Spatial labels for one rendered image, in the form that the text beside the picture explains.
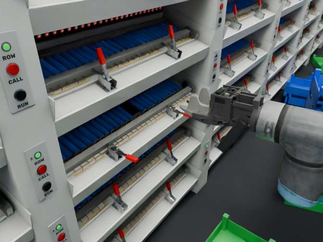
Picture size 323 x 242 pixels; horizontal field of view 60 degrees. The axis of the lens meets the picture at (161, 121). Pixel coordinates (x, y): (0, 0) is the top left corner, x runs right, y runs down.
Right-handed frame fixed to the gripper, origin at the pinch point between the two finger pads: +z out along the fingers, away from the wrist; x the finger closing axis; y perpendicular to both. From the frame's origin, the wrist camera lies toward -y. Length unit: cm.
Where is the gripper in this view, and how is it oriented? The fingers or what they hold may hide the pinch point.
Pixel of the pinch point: (187, 106)
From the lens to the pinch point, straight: 78.0
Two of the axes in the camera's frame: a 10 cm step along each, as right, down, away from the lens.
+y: -0.5, -8.7, -4.9
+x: -5.9, 4.2, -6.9
